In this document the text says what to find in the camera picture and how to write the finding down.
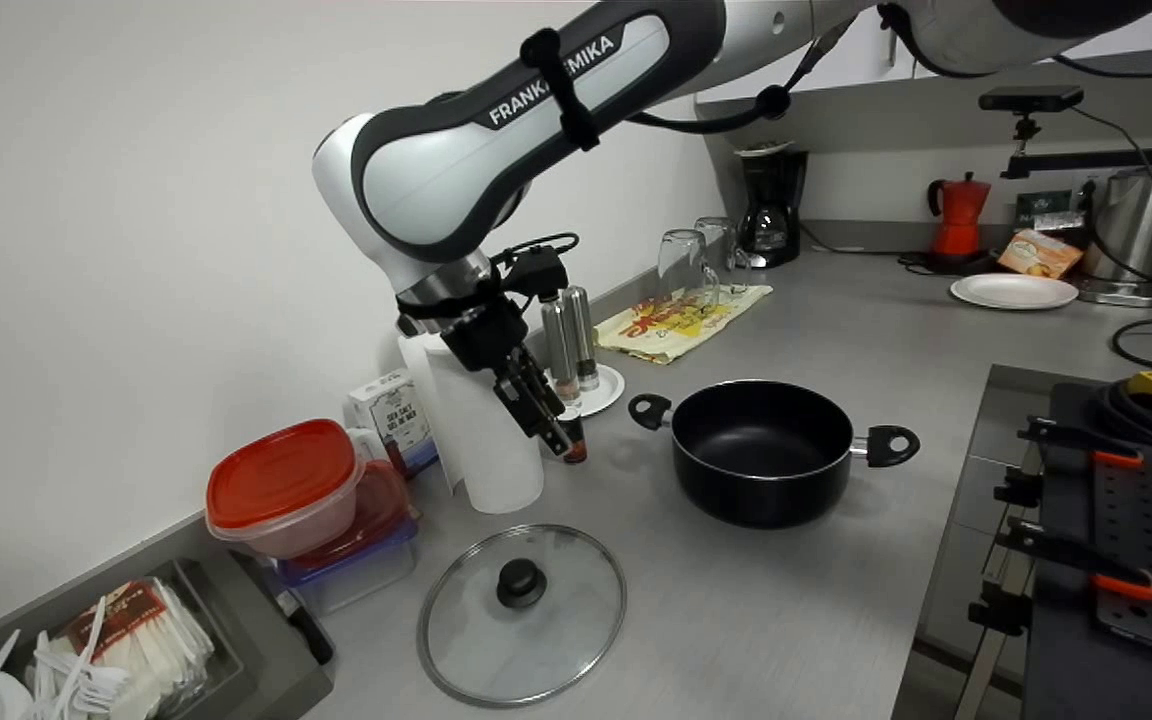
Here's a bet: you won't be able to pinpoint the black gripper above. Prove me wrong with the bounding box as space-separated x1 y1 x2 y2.
433 290 591 464

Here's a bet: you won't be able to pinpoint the glass lid with black knob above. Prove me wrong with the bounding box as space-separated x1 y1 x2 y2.
412 520 629 711

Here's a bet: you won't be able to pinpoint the clear container with red lid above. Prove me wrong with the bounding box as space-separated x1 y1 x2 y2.
331 457 415 563

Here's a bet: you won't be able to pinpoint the black cooking pot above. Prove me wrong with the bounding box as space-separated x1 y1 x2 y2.
624 381 925 530

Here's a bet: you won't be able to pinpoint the clear container with blue lid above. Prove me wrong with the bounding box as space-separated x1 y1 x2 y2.
269 517 426 624

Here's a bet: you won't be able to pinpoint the clear container with orange lid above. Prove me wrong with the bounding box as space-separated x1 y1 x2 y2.
201 416 368 563

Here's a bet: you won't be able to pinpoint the red moka pot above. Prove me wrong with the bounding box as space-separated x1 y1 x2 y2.
925 167 998 262

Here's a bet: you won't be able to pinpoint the stainless steel spice grinder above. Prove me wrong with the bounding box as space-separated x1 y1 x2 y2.
562 285 606 396
537 300 582 404

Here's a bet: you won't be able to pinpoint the small white round plate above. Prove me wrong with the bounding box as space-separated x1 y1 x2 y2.
542 361 629 427

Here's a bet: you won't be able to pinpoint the white paper towel roll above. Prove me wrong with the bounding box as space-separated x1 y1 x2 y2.
427 335 547 520
394 326 452 500

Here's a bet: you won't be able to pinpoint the small white carton box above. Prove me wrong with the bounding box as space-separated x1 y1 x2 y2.
340 367 444 480

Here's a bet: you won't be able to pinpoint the patterned yellow kitchen towel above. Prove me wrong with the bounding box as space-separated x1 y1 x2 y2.
591 278 778 373

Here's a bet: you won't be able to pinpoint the clear drinking glass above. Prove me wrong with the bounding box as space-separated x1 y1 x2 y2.
656 222 711 287

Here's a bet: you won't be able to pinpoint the black coffee maker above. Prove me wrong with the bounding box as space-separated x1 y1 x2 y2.
727 140 813 277

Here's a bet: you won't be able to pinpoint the grey cutlery tray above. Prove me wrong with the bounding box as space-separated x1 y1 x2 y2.
0 535 340 720

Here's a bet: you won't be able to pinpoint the grey metal robot stand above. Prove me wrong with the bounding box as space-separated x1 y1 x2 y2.
888 361 1152 720

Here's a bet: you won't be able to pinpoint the white napkin packets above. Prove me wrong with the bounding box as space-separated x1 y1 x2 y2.
27 575 224 720

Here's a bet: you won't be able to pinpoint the red wrapped packet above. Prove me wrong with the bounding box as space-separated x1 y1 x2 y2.
63 575 177 660

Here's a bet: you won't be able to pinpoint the white dinner plate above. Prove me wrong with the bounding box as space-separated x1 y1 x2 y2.
945 266 1085 316

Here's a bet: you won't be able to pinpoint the orange food packet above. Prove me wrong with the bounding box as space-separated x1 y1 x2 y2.
991 222 1089 285

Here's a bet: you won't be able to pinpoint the stainless steel kettle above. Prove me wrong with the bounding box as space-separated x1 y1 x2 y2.
1079 167 1152 309

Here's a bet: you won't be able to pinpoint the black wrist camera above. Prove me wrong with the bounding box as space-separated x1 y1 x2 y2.
491 234 575 309

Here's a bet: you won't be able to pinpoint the black handled knife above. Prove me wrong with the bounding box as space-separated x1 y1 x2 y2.
269 588 340 670

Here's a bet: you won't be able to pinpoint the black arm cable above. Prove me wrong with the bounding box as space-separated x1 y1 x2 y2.
621 0 932 135

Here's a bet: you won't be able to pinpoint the white wall cabinet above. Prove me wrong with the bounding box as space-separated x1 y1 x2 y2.
690 0 1152 106

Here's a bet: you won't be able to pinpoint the black bar camera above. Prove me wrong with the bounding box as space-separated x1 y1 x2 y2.
977 85 1089 117

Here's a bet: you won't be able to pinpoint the black clamp with orange handle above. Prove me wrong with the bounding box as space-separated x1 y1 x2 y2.
991 517 1152 612
1015 410 1150 480

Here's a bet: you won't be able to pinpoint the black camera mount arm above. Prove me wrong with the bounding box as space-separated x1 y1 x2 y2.
998 106 1152 182

